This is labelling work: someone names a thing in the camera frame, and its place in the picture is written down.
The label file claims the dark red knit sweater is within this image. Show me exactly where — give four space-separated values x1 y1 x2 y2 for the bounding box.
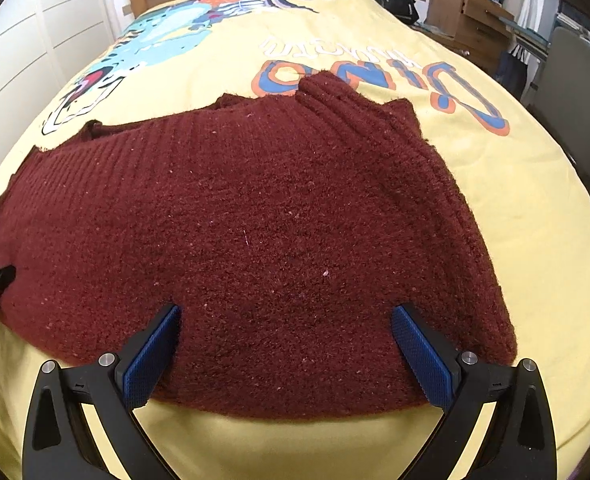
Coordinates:
0 72 516 419

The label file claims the white wardrobe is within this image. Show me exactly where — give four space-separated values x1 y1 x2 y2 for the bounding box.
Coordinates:
0 0 112 165

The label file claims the yellow dinosaur print bedspread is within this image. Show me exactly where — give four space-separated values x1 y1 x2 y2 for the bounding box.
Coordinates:
0 0 590 479

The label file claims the grey chair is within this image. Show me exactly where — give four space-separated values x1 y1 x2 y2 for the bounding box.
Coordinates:
527 27 590 196

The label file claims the dark blue hanging bag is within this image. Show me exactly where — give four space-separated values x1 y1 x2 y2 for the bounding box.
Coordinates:
494 44 530 101

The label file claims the brown wooden drawer cabinet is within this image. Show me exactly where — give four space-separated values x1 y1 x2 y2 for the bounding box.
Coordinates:
423 0 513 75

